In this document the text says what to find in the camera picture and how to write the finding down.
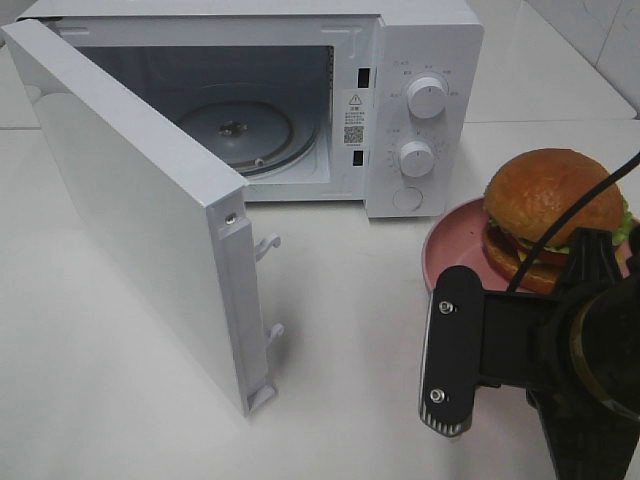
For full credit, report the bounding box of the round white door-release button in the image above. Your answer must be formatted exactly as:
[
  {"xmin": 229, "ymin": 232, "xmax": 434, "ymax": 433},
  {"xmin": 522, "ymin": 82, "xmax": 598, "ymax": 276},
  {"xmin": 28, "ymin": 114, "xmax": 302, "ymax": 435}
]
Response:
[{"xmin": 392, "ymin": 187, "xmax": 423, "ymax": 212}]

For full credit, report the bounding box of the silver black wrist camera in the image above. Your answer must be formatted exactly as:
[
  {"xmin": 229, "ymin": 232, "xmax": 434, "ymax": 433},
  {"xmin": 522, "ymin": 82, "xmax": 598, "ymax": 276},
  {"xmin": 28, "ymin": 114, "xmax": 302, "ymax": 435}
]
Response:
[{"xmin": 419, "ymin": 266, "xmax": 484, "ymax": 438}]

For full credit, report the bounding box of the upper white microwave knob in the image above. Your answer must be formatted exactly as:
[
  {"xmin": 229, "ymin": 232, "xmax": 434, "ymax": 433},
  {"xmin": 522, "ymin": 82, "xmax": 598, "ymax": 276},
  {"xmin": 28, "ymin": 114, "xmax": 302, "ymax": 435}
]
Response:
[{"xmin": 406, "ymin": 73, "xmax": 448, "ymax": 120}]

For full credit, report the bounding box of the glass microwave turntable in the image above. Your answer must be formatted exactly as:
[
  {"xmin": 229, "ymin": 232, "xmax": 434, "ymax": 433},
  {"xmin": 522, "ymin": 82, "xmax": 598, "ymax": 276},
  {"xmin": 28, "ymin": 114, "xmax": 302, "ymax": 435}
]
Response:
[{"xmin": 177, "ymin": 101, "xmax": 319, "ymax": 176}]

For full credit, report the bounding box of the pink round plate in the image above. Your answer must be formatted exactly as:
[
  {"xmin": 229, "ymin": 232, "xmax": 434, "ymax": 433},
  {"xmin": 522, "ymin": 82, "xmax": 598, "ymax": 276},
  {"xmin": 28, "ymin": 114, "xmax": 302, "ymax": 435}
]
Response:
[{"xmin": 422, "ymin": 189, "xmax": 634, "ymax": 294}]

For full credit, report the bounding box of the white warning label sticker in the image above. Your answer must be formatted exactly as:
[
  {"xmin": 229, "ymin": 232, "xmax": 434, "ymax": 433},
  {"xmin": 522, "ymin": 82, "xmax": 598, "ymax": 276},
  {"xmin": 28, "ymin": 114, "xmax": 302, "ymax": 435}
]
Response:
[{"xmin": 338, "ymin": 88, "xmax": 370, "ymax": 148}]

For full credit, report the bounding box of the white microwave door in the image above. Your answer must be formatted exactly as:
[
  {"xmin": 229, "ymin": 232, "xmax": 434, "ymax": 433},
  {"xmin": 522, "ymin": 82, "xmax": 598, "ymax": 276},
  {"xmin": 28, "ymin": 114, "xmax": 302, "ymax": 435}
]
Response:
[{"xmin": 2, "ymin": 20, "xmax": 283, "ymax": 414}]

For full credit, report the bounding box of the lower white microwave knob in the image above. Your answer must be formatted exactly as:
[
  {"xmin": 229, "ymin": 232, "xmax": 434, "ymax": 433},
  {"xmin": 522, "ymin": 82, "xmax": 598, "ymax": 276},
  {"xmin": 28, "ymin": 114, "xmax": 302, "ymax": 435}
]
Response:
[{"xmin": 399, "ymin": 140, "xmax": 434, "ymax": 178}]

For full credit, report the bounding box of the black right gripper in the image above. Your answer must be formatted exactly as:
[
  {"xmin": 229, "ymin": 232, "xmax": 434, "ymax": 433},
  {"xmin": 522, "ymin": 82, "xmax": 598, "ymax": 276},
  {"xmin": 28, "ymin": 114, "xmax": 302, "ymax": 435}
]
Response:
[{"xmin": 480, "ymin": 227, "xmax": 639, "ymax": 400}]

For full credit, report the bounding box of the white microwave knob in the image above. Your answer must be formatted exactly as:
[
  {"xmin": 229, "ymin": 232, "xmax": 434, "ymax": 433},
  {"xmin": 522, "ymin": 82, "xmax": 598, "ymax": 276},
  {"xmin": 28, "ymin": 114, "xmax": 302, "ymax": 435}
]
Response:
[
  {"xmin": 399, "ymin": 140, "xmax": 434, "ymax": 178},
  {"xmin": 406, "ymin": 73, "xmax": 448, "ymax": 120}
]

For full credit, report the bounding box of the white microwave oven body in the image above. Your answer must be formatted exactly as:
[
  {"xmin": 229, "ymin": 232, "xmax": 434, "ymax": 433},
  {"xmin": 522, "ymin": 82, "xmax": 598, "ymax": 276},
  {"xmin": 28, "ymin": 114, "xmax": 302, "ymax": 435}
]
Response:
[{"xmin": 13, "ymin": 1, "xmax": 484, "ymax": 218}]

